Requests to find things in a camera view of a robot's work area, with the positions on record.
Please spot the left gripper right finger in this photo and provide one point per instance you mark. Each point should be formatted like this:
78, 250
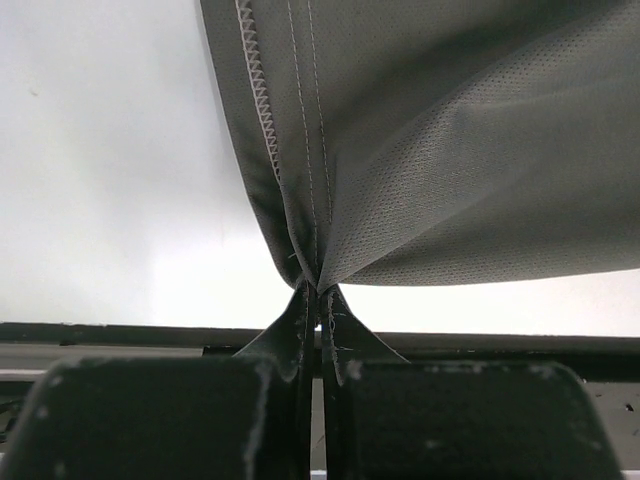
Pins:
389, 418

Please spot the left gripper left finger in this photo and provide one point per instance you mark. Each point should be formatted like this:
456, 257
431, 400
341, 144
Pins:
244, 416

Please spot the grey t shirt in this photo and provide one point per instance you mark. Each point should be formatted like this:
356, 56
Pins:
428, 143

